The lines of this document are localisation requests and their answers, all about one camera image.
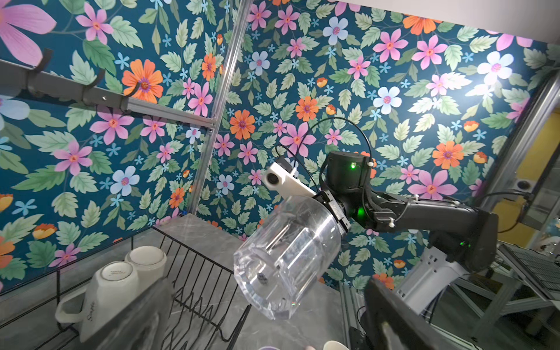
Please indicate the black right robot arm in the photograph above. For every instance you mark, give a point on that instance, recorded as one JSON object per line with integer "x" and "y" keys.
{"x": 462, "y": 239}

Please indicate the clear glass cup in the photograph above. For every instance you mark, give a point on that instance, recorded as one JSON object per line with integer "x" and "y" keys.
{"x": 279, "y": 263}

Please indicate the white faceted mug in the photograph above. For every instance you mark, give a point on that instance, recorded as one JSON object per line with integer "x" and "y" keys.
{"x": 110, "y": 290}

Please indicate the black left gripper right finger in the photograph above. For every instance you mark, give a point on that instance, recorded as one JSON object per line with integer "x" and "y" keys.
{"x": 390, "y": 324}

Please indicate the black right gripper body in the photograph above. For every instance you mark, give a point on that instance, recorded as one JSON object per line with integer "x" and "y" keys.
{"x": 327, "y": 199}

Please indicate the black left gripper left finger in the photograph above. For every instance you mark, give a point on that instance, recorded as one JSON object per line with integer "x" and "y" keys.
{"x": 140, "y": 325}

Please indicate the black hook rail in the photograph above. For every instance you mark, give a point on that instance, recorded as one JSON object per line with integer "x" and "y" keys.
{"x": 39, "y": 82}

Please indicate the pink mug white inside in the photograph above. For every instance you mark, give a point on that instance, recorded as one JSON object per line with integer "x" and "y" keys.
{"x": 334, "y": 345}

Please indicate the black wire dish rack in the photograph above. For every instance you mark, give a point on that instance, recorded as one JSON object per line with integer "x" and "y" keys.
{"x": 200, "y": 318}

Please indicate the aluminium frame corner post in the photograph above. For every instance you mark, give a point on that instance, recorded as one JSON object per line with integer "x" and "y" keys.
{"x": 233, "y": 53}

